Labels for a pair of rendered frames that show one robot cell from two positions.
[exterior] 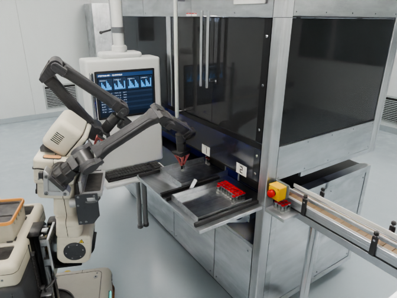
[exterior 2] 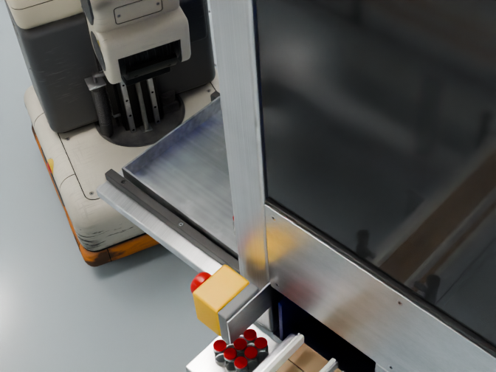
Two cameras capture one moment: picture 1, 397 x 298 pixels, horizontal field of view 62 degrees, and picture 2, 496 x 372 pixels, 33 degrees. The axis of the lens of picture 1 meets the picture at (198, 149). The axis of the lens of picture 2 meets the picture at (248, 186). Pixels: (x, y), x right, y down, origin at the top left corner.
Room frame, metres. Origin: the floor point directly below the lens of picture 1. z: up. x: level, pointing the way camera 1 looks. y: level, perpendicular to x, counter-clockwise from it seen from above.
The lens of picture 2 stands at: (1.40, -1.11, 2.05)
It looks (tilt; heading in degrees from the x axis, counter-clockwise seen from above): 48 degrees down; 81
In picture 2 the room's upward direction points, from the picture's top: 5 degrees counter-clockwise
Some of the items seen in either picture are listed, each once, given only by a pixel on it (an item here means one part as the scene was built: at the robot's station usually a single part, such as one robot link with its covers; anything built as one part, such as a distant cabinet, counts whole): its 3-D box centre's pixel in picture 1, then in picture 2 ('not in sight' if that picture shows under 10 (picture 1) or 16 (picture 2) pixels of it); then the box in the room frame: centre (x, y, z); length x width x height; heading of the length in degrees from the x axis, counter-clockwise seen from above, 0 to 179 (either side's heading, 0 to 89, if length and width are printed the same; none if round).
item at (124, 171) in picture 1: (134, 170); not in sight; (2.05, 0.44, 0.82); 0.40 x 0.14 x 0.02; 121
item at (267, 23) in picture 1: (260, 106); not in sight; (1.57, -0.30, 1.40); 0.04 x 0.01 x 0.80; 34
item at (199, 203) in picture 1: (211, 198); (235, 178); (1.54, -0.07, 0.90); 0.34 x 0.26 x 0.04; 123
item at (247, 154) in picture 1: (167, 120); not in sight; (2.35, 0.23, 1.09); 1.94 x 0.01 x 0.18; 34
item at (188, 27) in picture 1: (191, 67); not in sight; (2.11, 0.05, 1.51); 0.47 x 0.01 x 0.59; 34
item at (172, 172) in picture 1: (194, 171); not in sight; (1.89, 0.03, 0.90); 0.34 x 0.26 x 0.04; 124
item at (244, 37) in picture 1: (238, 78); not in sight; (1.73, -0.20, 1.51); 0.43 x 0.01 x 0.59; 34
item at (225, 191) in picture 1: (227, 192); not in sight; (1.60, -0.16, 0.90); 0.18 x 0.02 x 0.05; 33
